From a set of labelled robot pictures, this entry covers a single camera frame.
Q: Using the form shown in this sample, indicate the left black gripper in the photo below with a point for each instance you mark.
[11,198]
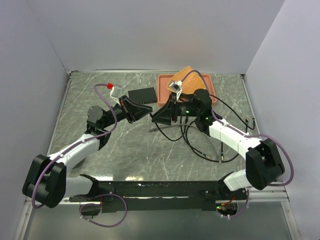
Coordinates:
[140,111]

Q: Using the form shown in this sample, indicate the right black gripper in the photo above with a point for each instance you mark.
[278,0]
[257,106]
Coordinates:
[170,111]

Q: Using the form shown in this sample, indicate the black network switch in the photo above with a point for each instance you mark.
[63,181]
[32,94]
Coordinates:
[143,95]

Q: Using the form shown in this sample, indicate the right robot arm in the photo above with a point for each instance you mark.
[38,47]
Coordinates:
[263,163]

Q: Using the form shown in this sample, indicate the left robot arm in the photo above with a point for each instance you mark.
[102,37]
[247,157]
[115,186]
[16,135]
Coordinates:
[47,182]

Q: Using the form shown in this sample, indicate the terracotta plastic tray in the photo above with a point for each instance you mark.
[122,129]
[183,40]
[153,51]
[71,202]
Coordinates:
[163,93]

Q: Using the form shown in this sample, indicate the woven bamboo basket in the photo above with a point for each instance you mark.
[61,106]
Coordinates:
[191,83]

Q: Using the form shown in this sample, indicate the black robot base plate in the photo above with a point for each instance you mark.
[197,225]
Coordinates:
[159,195]

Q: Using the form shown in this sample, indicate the aluminium frame rail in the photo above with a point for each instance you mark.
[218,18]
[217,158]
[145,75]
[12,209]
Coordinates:
[268,217]

